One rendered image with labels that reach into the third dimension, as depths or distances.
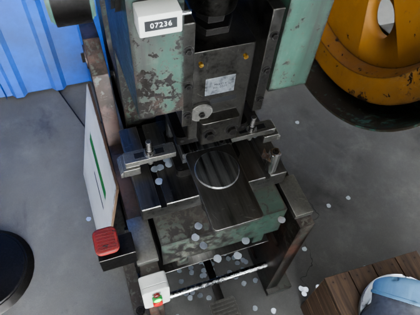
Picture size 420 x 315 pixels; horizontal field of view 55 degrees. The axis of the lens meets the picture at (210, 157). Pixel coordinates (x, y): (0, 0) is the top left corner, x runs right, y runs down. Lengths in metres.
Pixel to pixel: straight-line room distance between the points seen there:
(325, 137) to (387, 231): 0.59
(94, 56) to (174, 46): 0.58
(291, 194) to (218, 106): 0.43
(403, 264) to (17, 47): 1.97
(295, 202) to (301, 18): 0.62
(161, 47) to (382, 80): 0.49
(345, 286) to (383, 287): 0.78
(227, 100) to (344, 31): 0.36
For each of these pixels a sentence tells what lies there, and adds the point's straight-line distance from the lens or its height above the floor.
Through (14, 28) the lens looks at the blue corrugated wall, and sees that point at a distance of 2.23.
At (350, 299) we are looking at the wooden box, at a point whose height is 0.35.
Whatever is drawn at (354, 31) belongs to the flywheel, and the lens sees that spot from 1.10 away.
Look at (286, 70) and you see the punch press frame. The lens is 0.92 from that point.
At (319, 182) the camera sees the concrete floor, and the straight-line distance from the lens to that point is 2.13.
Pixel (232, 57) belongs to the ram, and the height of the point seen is 1.14.
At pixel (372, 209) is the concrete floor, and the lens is 2.15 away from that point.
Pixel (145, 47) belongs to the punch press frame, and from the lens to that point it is 0.74.
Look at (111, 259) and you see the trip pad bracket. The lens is 1.10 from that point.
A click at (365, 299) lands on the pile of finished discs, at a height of 0.38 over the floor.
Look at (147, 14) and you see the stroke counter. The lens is 0.65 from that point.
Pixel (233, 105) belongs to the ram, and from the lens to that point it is 1.00.
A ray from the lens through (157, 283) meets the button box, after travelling 1.15.
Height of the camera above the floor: 1.72
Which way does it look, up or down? 55 degrees down
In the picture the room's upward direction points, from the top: 6 degrees clockwise
